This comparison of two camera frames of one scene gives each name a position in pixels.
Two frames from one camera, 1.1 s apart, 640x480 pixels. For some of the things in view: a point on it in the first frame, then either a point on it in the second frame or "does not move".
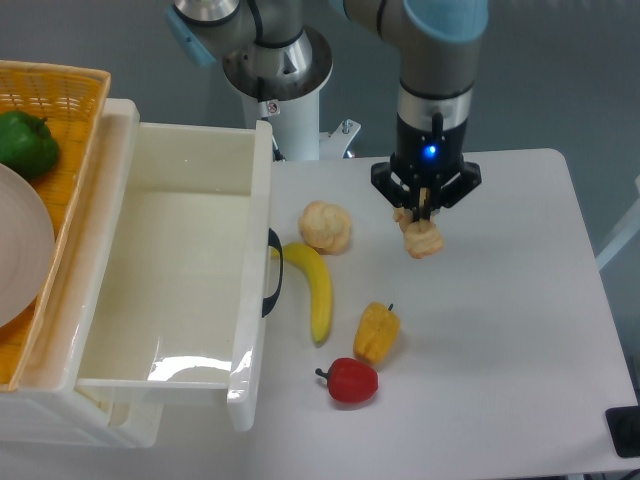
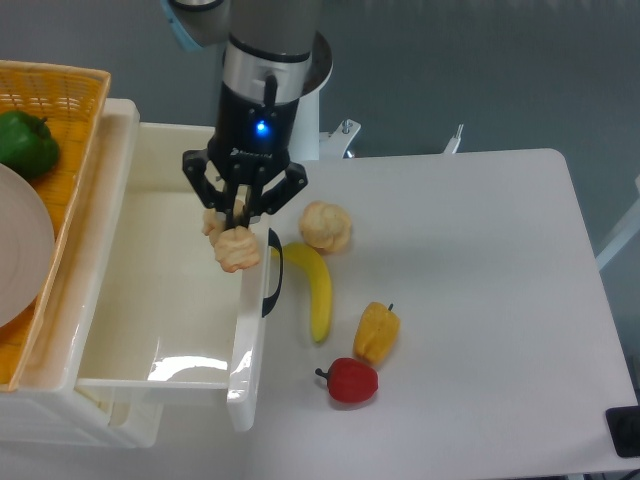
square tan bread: (422, 237) -> (236, 247)
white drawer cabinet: (44, 408) does not move
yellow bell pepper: (376, 333) does not move
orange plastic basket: (70, 99) does not move
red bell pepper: (350, 380) does not move
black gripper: (430, 160) -> (246, 166)
